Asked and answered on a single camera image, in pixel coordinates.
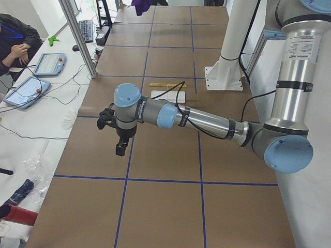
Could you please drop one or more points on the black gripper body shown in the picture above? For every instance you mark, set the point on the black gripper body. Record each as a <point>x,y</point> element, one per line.
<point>125,133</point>

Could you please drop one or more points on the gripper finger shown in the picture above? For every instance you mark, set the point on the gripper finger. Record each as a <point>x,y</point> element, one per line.
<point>121,147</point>

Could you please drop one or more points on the purple towel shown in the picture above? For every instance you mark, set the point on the purple towel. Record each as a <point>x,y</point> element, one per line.
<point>141,6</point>

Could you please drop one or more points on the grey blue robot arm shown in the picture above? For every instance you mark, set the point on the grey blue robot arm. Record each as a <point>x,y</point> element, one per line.
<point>282,140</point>

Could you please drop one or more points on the left wooden rack rod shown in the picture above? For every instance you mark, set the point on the left wooden rack rod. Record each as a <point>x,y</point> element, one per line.
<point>164,85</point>

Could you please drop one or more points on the wooden rack rod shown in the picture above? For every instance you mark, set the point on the wooden rack rod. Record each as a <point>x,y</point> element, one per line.
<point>163,85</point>

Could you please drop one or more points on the right wooden rack rod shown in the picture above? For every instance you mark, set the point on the right wooden rack rod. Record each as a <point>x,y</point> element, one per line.
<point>163,85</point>

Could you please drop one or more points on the white crumpled tissue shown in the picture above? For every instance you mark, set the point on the white crumpled tissue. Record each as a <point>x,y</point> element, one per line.
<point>69,119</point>

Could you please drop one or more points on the crumpled clear plastic wrap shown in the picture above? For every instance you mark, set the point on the crumpled clear plastic wrap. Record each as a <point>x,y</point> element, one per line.
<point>39,174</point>

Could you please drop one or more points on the black computer mouse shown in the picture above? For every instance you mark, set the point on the black computer mouse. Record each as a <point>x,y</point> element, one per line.
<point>75,48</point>

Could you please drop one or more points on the far teach pendant tablet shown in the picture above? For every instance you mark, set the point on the far teach pendant tablet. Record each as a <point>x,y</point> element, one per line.
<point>50,64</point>

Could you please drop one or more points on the teach pendant tablet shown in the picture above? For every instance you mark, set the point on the teach pendant tablet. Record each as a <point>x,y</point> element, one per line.
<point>50,64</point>
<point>27,93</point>

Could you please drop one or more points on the black mini computer box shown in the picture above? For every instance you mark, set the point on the black mini computer box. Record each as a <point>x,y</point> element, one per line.
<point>102,36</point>

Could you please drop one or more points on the near teach pendant tablet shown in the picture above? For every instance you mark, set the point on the near teach pendant tablet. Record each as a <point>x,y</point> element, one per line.
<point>27,93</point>

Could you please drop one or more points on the black keyboard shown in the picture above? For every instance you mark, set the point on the black keyboard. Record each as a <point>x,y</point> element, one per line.
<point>86,29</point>

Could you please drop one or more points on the black marker pen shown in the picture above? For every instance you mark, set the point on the black marker pen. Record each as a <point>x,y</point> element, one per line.
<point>5,171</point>

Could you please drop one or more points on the green plastic clamp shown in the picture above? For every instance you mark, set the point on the green plastic clamp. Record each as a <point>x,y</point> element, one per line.
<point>51,40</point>

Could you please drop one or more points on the red cylinder can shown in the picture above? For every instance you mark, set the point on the red cylinder can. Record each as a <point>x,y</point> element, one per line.
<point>18,215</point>

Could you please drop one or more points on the seated person in black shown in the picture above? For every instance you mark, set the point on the seated person in black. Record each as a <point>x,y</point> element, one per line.
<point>19,43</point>

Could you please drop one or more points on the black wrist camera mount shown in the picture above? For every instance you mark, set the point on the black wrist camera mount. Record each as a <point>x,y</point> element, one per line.
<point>107,118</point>

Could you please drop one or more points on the white rack base plate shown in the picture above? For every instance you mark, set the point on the white rack base plate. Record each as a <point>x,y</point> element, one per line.
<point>171,96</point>

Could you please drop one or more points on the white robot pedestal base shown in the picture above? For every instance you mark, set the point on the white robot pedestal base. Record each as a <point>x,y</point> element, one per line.
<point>225,73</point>

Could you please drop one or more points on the aluminium frame post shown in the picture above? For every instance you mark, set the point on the aluminium frame post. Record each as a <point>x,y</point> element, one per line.
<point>73,24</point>

